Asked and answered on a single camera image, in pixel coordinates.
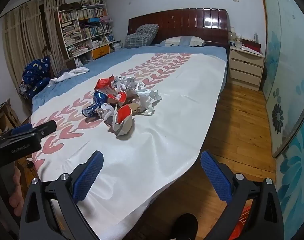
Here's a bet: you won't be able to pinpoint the orange plastic basket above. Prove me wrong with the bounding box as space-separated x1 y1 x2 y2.
228 200 255 240

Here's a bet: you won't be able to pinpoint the beige curtain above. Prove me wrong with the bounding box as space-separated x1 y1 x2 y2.
43 0 68 73
2 0 46 80

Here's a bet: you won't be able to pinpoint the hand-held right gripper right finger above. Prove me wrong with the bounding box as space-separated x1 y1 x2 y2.
200 151 285 240

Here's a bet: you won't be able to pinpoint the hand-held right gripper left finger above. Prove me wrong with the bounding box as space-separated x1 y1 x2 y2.
19 151 104 240

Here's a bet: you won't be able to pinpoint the blue bedsheet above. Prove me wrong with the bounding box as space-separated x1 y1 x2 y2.
32 45 228 113

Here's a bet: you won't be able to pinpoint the silver-lined wrapper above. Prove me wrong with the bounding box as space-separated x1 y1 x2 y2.
113 76 145 93

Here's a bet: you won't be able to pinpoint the blue snack wrapper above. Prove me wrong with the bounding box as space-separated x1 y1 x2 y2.
82 91 110 117

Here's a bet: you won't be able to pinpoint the flower print wardrobe door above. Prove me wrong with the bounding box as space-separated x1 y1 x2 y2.
258 0 304 158
275 100 304 240

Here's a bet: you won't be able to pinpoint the white pink leaf-print blanket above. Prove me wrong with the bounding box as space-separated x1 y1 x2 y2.
30 52 227 240

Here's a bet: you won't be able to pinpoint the small white paper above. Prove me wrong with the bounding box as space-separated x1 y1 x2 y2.
98 104 115 120

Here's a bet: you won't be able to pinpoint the rows of books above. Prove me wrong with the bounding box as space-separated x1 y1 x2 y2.
58 0 115 57

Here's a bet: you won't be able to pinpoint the wooden crate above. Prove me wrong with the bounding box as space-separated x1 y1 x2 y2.
0 99 21 136

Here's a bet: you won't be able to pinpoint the dark wooden bed headboard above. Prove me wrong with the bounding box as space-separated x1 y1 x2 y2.
127 8 229 48

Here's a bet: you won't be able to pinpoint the white blue striped pillow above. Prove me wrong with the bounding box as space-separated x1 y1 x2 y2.
159 36 206 47

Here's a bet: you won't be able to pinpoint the white bookshelf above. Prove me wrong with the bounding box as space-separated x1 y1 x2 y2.
57 0 122 68

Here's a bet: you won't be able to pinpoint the orange cabinet drawer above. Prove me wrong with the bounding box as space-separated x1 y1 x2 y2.
91 44 110 60

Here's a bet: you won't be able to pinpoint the brown cardboard piece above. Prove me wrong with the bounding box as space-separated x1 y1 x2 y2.
128 100 144 115

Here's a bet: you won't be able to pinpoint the person's left hand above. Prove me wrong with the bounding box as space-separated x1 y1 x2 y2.
0 166 25 212

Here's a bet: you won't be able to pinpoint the white cloth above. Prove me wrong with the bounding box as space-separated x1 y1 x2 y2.
48 67 90 87

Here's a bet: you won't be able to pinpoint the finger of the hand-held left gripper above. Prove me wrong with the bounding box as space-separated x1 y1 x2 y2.
30 120 58 138
0 123 34 141

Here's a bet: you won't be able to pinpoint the white plastic wrapper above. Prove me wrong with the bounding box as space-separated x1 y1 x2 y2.
136 89 162 117

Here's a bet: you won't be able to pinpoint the grey checked pillow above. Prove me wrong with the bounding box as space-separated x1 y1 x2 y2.
124 24 159 48

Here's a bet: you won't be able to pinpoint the black shoe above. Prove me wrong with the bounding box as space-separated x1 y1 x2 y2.
172 214 199 240

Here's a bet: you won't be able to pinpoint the dark blue star-print cloth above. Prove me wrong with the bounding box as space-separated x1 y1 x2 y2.
22 57 51 99

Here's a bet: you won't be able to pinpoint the beige nightstand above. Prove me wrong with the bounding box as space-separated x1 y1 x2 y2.
228 45 265 92

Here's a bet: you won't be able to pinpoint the torn red white paper box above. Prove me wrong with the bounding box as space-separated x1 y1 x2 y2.
104 105 133 137

